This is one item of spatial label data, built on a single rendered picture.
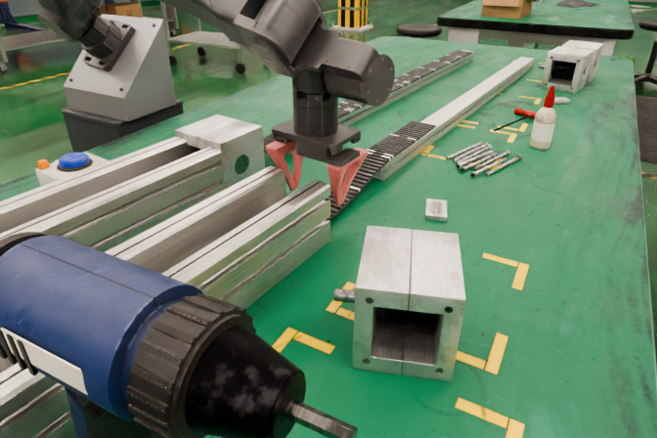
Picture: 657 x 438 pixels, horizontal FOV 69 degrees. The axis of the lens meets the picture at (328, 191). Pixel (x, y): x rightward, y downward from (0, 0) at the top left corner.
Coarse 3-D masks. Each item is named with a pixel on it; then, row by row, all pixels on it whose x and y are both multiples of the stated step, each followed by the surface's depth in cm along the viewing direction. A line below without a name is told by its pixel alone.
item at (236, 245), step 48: (240, 192) 57; (144, 240) 48; (192, 240) 51; (240, 240) 47; (288, 240) 54; (240, 288) 49; (0, 384) 32; (48, 384) 33; (0, 432) 31; (48, 432) 35
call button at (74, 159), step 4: (64, 156) 69; (68, 156) 69; (72, 156) 69; (76, 156) 69; (80, 156) 69; (84, 156) 69; (88, 156) 69; (60, 160) 68; (64, 160) 67; (68, 160) 67; (72, 160) 67; (76, 160) 68; (80, 160) 68; (84, 160) 68; (88, 160) 69; (60, 164) 68; (64, 164) 67; (68, 164) 67; (72, 164) 67; (76, 164) 68; (80, 164) 68
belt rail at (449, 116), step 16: (512, 64) 140; (528, 64) 142; (496, 80) 123; (512, 80) 132; (464, 96) 111; (480, 96) 111; (448, 112) 100; (464, 112) 106; (448, 128) 98; (416, 144) 86; (400, 160) 83; (384, 176) 78
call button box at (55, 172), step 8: (56, 160) 71; (96, 160) 71; (104, 160) 71; (48, 168) 68; (56, 168) 68; (64, 168) 68; (72, 168) 68; (80, 168) 68; (88, 168) 68; (40, 176) 68; (48, 176) 67; (56, 176) 66; (64, 176) 66; (40, 184) 69
